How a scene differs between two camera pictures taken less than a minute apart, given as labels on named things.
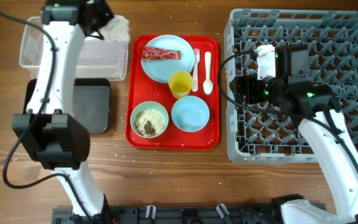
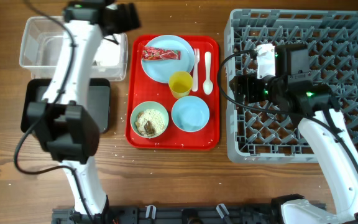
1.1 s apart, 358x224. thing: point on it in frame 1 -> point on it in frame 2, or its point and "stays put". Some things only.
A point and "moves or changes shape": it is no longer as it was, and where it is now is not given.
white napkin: [117, 27] moves or changes shape
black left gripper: [107, 14] -> [128, 23]
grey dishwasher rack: [343, 46] stays put
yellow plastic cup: [181, 83] stays put
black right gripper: [245, 83] stays put
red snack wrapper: [150, 53] stays put
